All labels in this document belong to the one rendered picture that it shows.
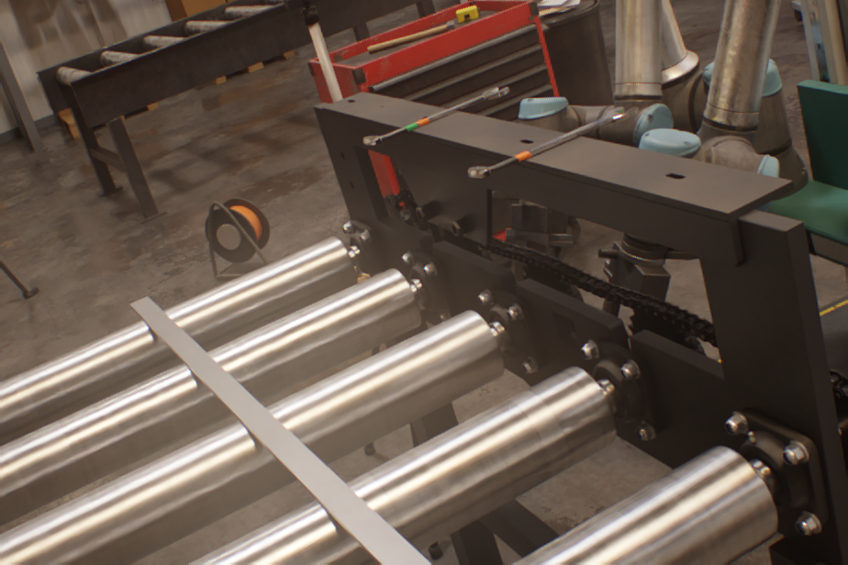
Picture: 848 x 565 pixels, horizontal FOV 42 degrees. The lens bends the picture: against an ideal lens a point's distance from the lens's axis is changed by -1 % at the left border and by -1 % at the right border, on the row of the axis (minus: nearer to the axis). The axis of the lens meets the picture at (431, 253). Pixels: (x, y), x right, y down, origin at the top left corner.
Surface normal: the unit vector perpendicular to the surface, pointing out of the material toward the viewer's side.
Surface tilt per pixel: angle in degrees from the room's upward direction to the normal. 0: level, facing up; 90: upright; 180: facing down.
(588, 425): 76
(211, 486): 71
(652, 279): 96
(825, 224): 0
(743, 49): 85
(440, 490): 59
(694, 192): 0
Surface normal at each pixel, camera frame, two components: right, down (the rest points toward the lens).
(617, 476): -0.28, -0.90
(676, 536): 0.18, -0.37
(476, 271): -0.86, 0.39
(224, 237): -0.38, 0.43
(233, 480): 0.35, -0.02
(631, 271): -0.97, -0.05
